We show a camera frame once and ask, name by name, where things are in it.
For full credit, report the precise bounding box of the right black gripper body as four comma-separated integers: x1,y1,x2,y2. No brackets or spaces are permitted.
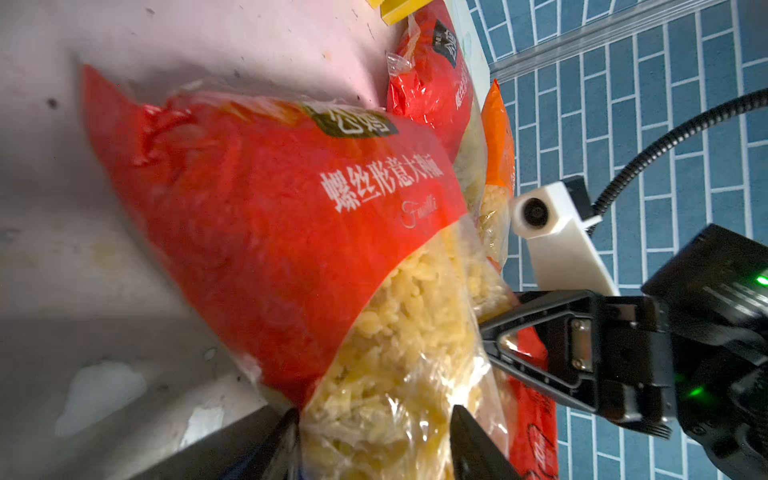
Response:
569,291,767,479

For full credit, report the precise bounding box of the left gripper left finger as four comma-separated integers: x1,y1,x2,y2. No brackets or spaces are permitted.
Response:
238,408,300,480

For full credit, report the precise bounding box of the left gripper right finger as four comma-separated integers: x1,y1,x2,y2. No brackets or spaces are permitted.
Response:
450,405,521,480

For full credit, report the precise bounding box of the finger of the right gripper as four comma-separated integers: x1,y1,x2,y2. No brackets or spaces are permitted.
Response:
480,290,600,413

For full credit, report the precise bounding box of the orange macaroni bag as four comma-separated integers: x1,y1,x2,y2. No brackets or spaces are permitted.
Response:
478,79,516,271

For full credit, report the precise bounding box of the red macaroni bag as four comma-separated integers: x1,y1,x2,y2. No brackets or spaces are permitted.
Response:
387,1,488,217
81,66,515,479

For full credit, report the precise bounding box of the blue orange shell pasta bag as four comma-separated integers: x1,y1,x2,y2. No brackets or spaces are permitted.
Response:
508,377,559,479

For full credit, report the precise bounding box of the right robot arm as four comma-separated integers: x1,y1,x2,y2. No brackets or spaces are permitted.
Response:
480,224,767,479

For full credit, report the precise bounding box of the yellow shelf with coloured boards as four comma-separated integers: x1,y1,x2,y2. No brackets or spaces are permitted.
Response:
367,0,432,25

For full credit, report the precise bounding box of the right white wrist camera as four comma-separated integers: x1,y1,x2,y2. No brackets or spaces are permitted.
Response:
511,176,619,296

